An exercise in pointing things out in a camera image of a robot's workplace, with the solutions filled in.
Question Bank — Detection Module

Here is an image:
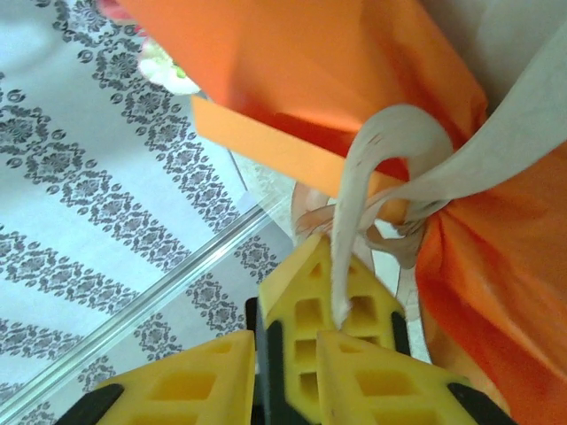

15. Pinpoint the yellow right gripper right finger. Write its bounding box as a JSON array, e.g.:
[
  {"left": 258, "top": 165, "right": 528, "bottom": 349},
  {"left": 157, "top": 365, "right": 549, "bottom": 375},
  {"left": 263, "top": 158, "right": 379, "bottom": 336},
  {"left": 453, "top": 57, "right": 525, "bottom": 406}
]
[{"left": 316, "top": 329, "right": 517, "bottom": 425}]

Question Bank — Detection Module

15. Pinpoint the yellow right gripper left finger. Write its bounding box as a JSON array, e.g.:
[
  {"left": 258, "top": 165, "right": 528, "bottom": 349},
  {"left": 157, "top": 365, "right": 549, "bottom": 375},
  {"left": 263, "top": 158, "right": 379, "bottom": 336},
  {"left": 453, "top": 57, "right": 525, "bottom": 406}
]
[{"left": 55, "top": 329, "right": 258, "bottom": 425}]

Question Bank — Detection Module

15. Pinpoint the orange wrapping paper sheet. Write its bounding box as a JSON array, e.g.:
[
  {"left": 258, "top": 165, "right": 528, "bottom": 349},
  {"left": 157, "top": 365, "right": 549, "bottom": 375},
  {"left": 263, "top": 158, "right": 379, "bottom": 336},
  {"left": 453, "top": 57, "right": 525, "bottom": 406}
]
[{"left": 119, "top": 0, "right": 567, "bottom": 425}]

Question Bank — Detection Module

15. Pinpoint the cream white fake flower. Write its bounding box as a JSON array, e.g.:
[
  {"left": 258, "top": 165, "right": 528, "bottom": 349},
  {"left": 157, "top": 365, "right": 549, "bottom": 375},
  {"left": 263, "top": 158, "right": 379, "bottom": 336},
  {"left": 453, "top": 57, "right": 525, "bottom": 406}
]
[{"left": 136, "top": 37, "right": 201, "bottom": 97}]

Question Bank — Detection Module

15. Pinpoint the pink fake flower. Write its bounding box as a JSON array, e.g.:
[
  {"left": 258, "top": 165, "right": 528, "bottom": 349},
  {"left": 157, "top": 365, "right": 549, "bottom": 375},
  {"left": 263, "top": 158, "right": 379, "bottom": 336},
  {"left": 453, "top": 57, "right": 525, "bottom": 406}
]
[{"left": 97, "top": 0, "right": 134, "bottom": 21}]

